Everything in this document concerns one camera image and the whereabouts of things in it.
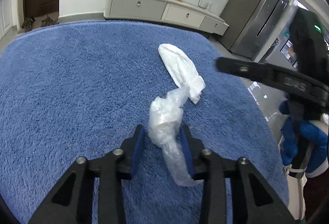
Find white lower cabinets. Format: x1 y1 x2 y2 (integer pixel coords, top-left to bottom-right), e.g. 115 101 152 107
0 0 26 40

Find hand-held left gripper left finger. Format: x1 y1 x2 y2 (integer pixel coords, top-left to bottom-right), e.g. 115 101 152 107
27 124 145 224

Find white television cabinet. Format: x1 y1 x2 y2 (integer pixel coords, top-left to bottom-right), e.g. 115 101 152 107
103 0 229 36

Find clear plastic bag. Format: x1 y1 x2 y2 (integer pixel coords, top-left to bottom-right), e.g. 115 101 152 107
148 87 203 187

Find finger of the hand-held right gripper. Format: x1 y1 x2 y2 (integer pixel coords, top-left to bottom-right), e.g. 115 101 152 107
216 57 322 102

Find grey refrigerator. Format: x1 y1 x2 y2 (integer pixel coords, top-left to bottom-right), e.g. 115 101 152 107
220 0 290 60

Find white tissue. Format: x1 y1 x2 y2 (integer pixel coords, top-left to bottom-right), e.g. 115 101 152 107
158 44 205 105

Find person's right hand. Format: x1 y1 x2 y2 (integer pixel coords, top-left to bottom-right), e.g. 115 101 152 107
280 100 329 178

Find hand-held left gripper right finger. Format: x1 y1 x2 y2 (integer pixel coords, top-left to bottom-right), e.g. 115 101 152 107
180 125 296 224

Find brown shoe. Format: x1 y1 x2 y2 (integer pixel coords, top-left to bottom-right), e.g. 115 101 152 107
21 16 36 32
41 15 60 28

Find white garment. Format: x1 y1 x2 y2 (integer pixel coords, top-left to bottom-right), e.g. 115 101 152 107
279 134 307 221

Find blue fluffy blanket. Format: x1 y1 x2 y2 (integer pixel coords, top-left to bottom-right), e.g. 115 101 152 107
0 21 290 224

